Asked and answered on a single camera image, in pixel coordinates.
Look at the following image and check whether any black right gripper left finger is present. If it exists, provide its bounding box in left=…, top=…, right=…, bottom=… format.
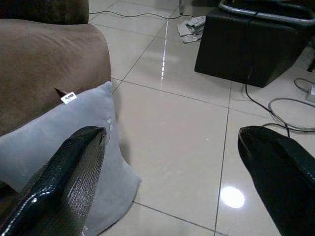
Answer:
left=0, top=125, right=107, bottom=236

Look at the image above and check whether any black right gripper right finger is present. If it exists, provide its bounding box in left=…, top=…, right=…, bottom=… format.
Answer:
left=237, top=125, right=315, bottom=236

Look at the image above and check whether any grey velvet pillow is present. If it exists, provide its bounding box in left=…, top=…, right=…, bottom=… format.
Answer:
left=0, top=81, right=142, bottom=236

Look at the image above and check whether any brown fabric sofa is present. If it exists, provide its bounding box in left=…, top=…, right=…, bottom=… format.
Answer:
left=0, top=0, right=112, bottom=212

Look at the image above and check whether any white power strip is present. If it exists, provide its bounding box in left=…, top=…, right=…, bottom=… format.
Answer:
left=305, top=84, right=315, bottom=107

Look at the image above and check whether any black cube ottoman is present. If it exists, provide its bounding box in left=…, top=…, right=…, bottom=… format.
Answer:
left=194, top=6, right=311, bottom=88

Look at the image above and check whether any crumpled grey cloth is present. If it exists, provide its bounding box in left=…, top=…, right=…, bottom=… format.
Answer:
left=177, top=16, right=206, bottom=44

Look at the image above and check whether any grey coiled cable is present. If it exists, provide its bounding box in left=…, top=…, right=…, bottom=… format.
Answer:
left=268, top=78, right=315, bottom=133

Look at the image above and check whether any black power cable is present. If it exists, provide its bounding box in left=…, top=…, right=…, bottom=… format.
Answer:
left=244, top=11, right=290, bottom=137

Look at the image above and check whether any grey metal tube frame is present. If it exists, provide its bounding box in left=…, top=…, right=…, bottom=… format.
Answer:
left=218, top=0, right=315, bottom=28

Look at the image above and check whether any thin black floor cable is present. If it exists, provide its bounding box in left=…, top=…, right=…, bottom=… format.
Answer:
left=89, top=10, right=195, bottom=20

